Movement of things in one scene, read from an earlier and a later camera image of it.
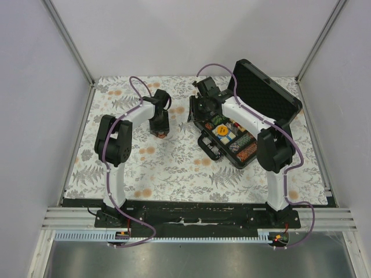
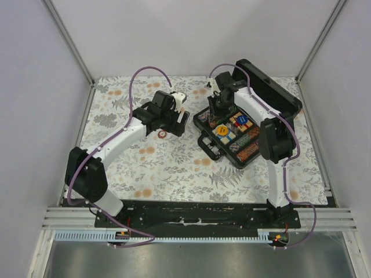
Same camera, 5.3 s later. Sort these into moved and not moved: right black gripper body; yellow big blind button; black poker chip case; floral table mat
Moved: right black gripper body
Not moved: black poker chip case; floral table mat; yellow big blind button
